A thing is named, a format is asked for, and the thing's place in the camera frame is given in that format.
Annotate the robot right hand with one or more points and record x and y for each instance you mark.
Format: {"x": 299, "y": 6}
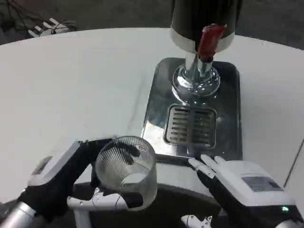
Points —
{"x": 240, "y": 190}

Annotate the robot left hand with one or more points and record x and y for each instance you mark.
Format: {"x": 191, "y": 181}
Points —
{"x": 55, "y": 187}

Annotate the clear ribbed glass cup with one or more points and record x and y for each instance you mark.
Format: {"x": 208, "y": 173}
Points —
{"x": 123, "y": 173}

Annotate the silver robot right forearm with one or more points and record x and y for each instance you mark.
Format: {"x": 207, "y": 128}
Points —
{"x": 294, "y": 224}

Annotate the silver robot left forearm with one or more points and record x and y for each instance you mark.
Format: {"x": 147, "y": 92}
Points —
{"x": 14, "y": 216}

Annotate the slotted steel drain grid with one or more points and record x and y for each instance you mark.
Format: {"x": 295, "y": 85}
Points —
{"x": 190, "y": 126}

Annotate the steel drip tray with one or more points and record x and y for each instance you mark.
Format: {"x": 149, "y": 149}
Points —
{"x": 225, "y": 99}

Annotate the white power strip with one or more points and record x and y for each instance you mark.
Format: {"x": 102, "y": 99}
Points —
{"x": 47, "y": 27}

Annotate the black drink dispenser chrome base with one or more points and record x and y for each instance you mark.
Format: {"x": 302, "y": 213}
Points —
{"x": 190, "y": 19}

